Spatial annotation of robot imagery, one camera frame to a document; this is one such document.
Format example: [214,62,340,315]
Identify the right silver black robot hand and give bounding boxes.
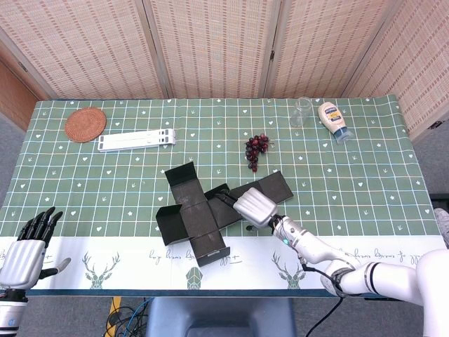
[210,187,280,232]

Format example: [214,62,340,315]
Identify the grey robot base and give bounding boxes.
[145,297,297,337]

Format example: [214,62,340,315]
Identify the clear glass cup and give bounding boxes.
[288,97,312,128]

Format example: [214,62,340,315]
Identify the round brown woven coaster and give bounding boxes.
[64,107,107,143]

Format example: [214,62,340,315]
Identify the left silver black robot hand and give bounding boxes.
[0,206,72,291]

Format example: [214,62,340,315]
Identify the black cardboard box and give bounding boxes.
[155,161,295,267]

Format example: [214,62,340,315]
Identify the dark red grape bunch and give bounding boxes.
[243,133,271,172]

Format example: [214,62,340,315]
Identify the white folded stand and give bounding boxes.
[98,128,177,153]

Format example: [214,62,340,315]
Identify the white shoe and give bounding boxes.
[434,207,449,249]

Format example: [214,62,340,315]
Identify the bamboo folding screen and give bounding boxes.
[0,0,449,141]

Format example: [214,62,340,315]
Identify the white mayonnaise squeeze bottle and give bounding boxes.
[317,100,354,145]

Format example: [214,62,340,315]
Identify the brown wooden door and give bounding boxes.
[0,59,41,131]

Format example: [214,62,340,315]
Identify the blue floor cable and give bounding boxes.
[126,298,154,337]

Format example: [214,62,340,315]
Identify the black floor cables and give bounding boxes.
[106,305,148,337]

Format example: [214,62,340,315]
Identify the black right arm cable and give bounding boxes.
[300,262,347,337]

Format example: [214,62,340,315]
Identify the green checked deer tablecloth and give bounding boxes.
[0,94,443,291]

